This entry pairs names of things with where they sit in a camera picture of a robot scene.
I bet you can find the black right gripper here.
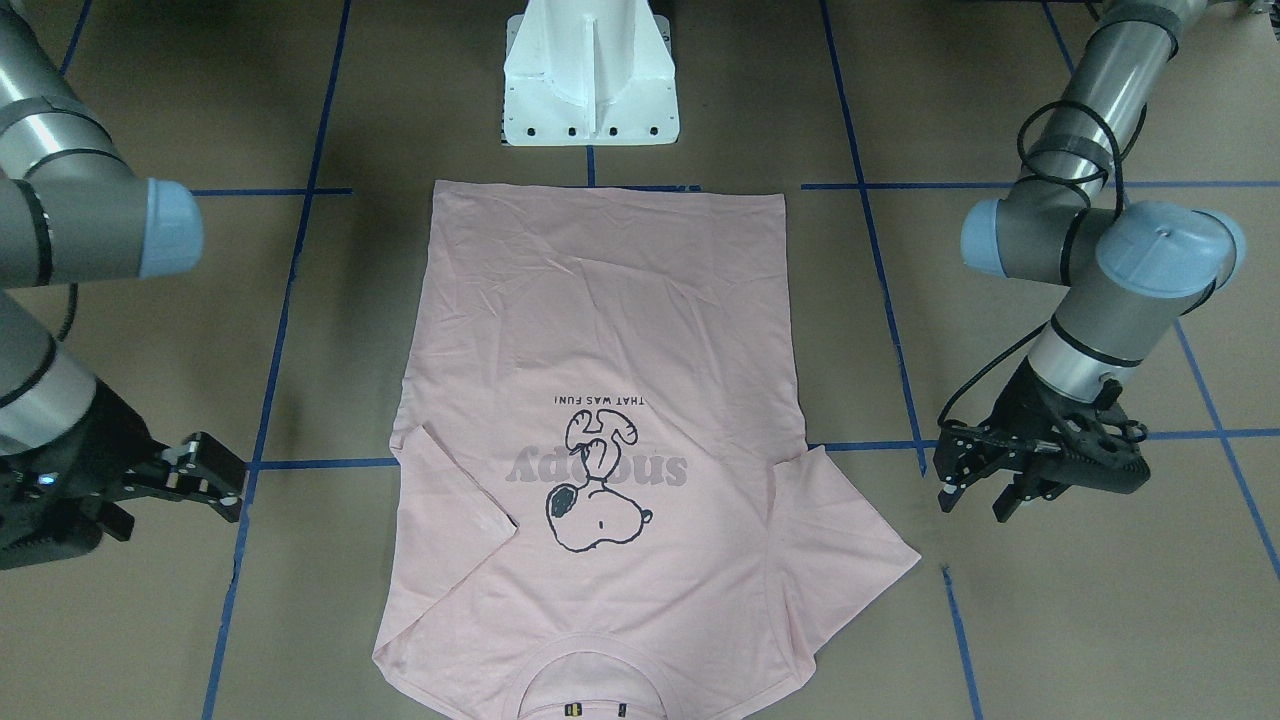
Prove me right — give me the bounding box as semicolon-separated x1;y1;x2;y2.
1;380;247;570

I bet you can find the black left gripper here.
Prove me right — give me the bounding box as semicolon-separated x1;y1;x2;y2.
933;360;1151;523

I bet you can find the pink Snoopy t-shirt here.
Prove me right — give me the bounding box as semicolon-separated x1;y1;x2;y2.
372;181;919;719

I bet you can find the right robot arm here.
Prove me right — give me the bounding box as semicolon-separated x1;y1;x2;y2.
1;1;247;570

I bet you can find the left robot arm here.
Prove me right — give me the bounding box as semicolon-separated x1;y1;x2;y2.
933;1;1247;521

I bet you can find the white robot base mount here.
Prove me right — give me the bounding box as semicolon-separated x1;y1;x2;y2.
500;1;681;147

